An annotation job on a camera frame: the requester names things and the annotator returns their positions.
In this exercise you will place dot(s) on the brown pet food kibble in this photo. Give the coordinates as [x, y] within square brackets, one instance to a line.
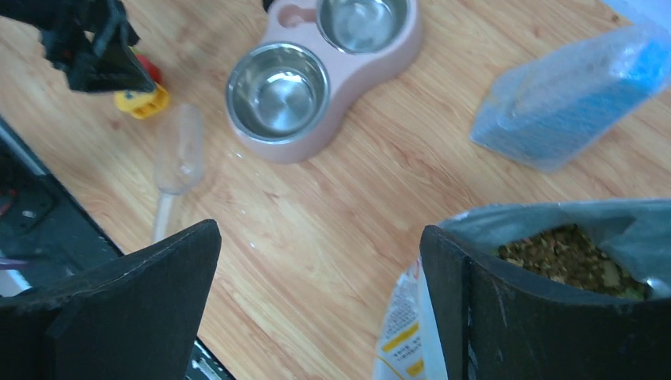
[566, 255]

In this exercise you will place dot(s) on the steel bowl near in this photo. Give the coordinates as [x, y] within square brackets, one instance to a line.
[277, 92]

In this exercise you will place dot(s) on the cat food bag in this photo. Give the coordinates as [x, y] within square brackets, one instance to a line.
[635, 233]

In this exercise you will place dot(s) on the red toy block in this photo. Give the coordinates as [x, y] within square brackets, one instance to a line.
[154, 72]

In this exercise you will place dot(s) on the clear plastic food scoop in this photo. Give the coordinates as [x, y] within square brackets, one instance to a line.
[179, 163]

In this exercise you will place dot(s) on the yellow traffic light block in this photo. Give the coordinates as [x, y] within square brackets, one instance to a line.
[142, 105]

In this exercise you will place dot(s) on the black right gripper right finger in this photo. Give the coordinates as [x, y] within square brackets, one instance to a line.
[498, 321]

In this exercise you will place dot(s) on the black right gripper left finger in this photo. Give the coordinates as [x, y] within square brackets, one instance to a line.
[135, 317]

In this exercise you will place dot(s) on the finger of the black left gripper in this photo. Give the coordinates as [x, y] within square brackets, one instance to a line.
[90, 42]

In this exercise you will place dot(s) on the blue item in bubble wrap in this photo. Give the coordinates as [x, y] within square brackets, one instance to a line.
[547, 111]

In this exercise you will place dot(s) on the pink double bowl feeder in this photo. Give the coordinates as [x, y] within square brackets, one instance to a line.
[351, 75]

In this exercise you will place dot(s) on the steel bowl far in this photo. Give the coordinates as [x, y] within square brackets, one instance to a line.
[361, 26]

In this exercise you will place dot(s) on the steel bowl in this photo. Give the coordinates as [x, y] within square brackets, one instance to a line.
[277, 92]
[361, 26]

